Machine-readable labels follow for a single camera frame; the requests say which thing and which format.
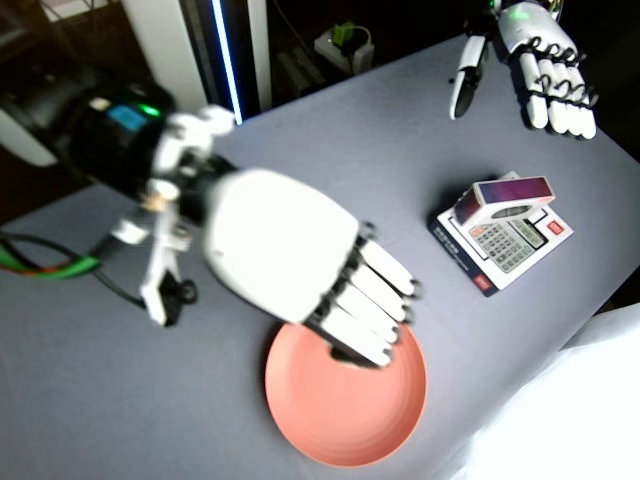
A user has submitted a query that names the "green cable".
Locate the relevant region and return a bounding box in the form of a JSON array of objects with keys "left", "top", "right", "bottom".
[{"left": 0, "top": 253, "right": 104, "bottom": 282}]

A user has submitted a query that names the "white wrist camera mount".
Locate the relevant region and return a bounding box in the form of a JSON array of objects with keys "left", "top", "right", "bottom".
[{"left": 107, "top": 199, "right": 199, "bottom": 329}]

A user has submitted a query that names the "pink round plate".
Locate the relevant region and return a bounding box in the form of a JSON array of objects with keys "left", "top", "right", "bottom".
[{"left": 264, "top": 319, "right": 429, "bottom": 469}]

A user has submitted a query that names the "calculator box white and blue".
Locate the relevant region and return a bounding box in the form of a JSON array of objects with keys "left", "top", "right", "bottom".
[{"left": 428, "top": 170, "right": 576, "bottom": 298}]

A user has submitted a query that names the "white power strip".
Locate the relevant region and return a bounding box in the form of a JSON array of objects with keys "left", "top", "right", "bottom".
[{"left": 313, "top": 22, "right": 377, "bottom": 77}]

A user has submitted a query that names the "white robot body column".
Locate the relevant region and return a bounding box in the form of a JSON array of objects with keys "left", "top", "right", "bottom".
[{"left": 121, "top": 0, "right": 274, "bottom": 127}]

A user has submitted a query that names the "grey table cloth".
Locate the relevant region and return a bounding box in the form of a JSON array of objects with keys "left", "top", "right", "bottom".
[{"left": 0, "top": 32, "right": 640, "bottom": 480}]

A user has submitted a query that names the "black cable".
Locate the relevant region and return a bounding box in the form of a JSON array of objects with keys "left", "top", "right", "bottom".
[{"left": 0, "top": 231, "right": 149, "bottom": 308}]

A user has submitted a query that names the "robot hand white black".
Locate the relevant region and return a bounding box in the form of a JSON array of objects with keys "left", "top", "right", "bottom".
[
  {"left": 447, "top": 0, "right": 600, "bottom": 141},
  {"left": 201, "top": 167, "right": 422, "bottom": 371}
]

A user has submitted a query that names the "green plug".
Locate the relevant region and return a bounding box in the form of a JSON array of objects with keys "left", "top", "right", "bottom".
[{"left": 331, "top": 21, "right": 357, "bottom": 47}]

